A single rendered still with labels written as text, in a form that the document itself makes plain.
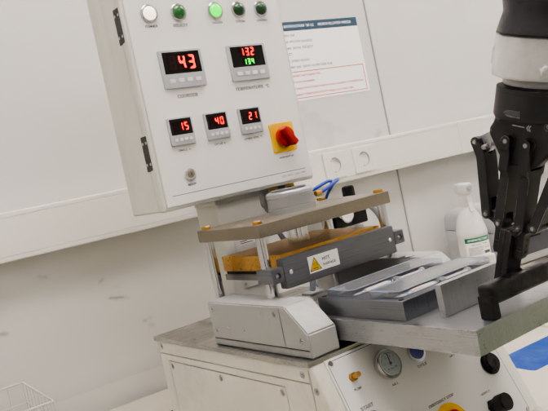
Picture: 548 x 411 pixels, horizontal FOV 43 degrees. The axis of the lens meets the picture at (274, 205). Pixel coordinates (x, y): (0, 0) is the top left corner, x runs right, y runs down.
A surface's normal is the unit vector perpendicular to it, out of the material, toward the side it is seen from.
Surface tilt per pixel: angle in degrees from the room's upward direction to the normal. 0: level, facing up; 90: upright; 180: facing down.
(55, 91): 90
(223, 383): 90
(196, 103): 90
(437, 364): 65
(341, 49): 90
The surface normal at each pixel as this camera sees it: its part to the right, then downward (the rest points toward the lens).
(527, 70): -0.45, 0.32
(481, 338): 0.58, -0.07
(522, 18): -0.76, 0.21
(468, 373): 0.44, -0.48
